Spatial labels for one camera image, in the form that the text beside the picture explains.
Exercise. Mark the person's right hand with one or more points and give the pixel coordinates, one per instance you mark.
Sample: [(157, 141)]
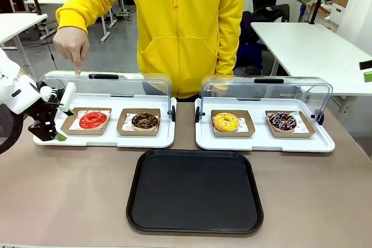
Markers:
[(71, 43)]

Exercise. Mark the person's left forearm yellow sleeve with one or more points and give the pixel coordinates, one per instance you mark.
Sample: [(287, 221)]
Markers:
[(229, 41)]

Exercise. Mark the yellow hoodie torso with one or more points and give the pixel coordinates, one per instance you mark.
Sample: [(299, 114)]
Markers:
[(180, 27)]

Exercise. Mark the small white table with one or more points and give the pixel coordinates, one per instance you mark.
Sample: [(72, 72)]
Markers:
[(17, 25)]

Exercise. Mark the red glazed donut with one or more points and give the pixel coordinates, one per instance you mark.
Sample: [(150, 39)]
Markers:
[(87, 124)]

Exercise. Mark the white box with green label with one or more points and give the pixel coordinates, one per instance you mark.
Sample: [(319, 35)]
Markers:
[(340, 10)]

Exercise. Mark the yellow glazed donut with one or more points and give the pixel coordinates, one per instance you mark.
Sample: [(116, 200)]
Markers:
[(221, 124)]

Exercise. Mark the large white table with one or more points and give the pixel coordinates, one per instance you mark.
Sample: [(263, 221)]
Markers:
[(314, 53)]

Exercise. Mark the chocolate donut with nut sprinkles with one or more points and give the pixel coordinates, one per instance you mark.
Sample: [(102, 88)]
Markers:
[(138, 123)]

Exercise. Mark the dark donut with white drizzle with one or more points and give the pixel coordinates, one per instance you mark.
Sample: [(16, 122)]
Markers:
[(276, 124)]

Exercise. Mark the clear display case lid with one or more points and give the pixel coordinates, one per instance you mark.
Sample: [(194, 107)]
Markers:
[(290, 91), (130, 85)]

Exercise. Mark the white display case base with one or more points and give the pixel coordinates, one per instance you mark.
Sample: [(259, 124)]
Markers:
[(110, 141), (261, 145)]

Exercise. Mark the person's right forearm yellow sleeve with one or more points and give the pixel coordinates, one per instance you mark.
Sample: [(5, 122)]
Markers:
[(84, 7)]

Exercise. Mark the black plastic serving tray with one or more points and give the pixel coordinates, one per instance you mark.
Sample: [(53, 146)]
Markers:
[(194, 192)]

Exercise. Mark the brown cardboard donut tray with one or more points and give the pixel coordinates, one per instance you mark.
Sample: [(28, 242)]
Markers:
[(306, 132), (123, 130), (247, 132), (68, 129)]

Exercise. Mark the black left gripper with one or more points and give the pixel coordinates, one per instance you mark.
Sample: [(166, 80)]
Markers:
[(46, 108)]

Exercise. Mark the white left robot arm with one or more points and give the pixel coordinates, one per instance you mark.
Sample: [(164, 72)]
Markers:
[(11, 85)]

